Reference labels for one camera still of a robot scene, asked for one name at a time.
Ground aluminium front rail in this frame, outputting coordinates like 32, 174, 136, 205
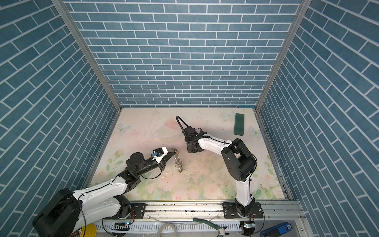
93, 199, 313, 237

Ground metal key organizer plate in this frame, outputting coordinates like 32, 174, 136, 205
172, 148, 183, 173

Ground clear plastic tube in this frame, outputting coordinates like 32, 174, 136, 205
155, 223, 178, 237

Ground green rectangular block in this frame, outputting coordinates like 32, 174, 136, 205
234, 113, 245, 136

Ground green-handled pliers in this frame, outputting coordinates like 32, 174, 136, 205
192, 218, 229, 237

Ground blue device box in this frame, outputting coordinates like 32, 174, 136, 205
260, 222, 293, 237

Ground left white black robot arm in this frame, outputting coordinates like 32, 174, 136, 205
32, 147, 176, 237

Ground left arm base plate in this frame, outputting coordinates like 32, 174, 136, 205
113, 203, 147, 220

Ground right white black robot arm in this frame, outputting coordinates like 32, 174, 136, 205
176, 116, 258, 217

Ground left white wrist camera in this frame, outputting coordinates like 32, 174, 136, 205
152, 147, 168, 164

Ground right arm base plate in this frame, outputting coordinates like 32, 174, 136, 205
222, 200, 264, 219

